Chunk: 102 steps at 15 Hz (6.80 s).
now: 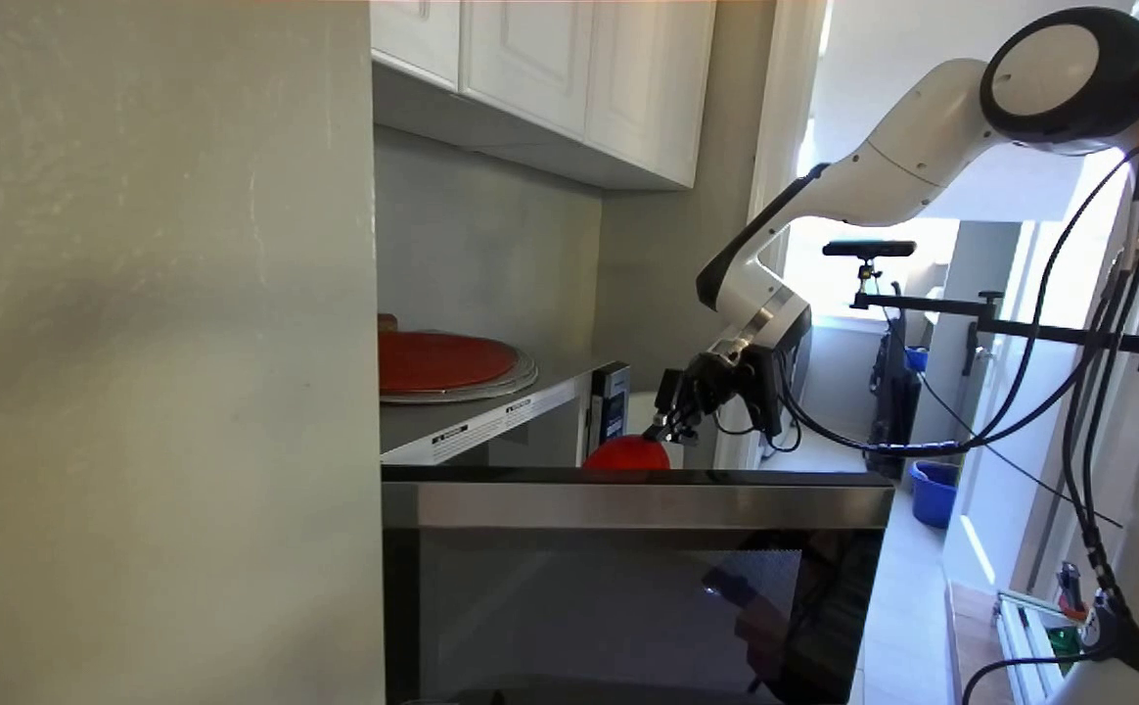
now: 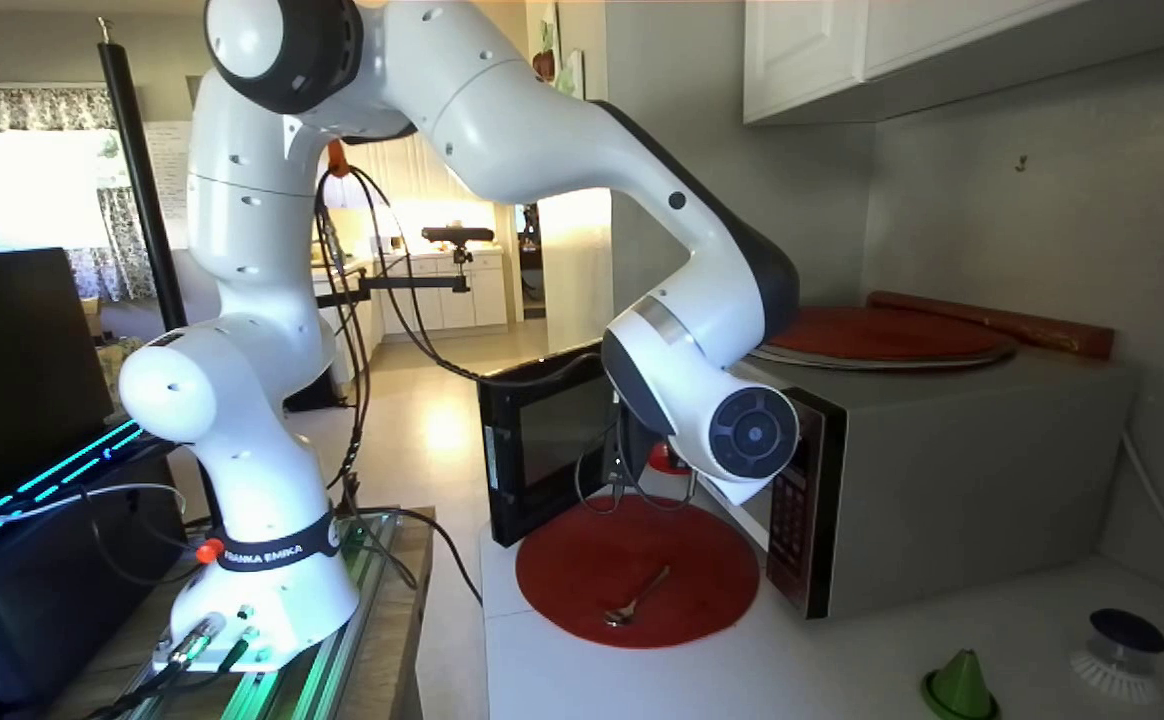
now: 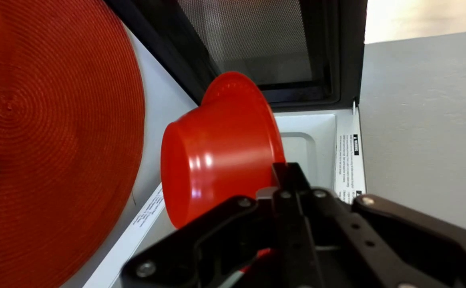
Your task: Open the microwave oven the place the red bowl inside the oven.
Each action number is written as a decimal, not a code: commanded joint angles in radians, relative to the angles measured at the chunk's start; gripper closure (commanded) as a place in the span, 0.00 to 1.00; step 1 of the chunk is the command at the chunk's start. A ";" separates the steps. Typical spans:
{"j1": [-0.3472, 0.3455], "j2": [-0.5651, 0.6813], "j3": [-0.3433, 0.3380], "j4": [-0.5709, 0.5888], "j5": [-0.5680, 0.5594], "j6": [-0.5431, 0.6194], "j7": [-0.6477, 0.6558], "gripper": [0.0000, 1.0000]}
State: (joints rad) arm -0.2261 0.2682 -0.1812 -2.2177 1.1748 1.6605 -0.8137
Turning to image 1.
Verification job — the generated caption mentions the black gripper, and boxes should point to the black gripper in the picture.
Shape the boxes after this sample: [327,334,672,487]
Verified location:
[645,347,770,447]

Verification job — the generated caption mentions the silver microwave oven body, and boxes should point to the silver microwave oven body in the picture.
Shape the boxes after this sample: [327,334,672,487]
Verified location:
[375,361,637,473]

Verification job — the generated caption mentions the black vacuum cleaner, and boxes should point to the black vacuum cleaner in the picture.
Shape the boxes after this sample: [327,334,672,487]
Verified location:
[858,312,928,487]

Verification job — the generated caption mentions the red plate on counter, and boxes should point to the red plate on counter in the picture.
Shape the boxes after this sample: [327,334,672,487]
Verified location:
[375,327,526,405]

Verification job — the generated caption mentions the blue bucket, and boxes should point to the blue bucket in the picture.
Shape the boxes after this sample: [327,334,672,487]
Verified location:
[907,457,963,532]

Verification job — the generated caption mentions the red button device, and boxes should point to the red button device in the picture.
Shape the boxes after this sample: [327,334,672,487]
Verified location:
[1055,558,1094,628]

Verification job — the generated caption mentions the black camera on stand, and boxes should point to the black camera on stand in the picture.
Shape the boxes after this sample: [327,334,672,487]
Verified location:
[817,235,919,263]

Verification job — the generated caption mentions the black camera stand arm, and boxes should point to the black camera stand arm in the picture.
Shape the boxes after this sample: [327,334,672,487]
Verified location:
[847,256,1139,383]

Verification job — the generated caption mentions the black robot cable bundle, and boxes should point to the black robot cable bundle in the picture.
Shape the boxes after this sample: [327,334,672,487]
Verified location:
[775,141,1139,620]

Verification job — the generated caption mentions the thin black cable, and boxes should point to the thin black cable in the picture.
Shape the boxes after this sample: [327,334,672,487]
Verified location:
[916,372,1129,532]

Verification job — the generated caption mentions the white wall cabinet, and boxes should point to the white wall cabinet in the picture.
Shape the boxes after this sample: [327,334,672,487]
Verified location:
[367,0,730,191]

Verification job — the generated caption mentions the black base power cable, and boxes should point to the black base power cable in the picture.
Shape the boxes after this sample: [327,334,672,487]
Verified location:
[959,603,1139,705]

